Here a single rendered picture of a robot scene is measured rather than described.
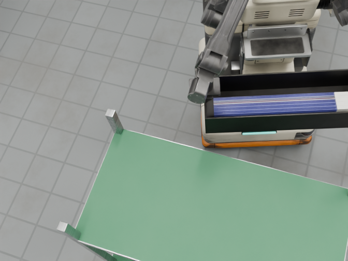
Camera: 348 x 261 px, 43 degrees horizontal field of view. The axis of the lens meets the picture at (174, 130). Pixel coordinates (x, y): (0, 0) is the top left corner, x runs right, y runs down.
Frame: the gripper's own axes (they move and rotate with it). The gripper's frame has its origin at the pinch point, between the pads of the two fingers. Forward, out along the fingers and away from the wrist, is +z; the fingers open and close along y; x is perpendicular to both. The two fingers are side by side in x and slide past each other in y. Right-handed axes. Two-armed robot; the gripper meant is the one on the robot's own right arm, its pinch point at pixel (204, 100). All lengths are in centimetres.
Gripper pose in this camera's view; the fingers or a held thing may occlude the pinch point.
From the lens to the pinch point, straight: 154.1
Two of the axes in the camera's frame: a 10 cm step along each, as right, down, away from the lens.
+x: -0.1, -9.0, 4.4
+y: 10.0, -0.4, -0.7
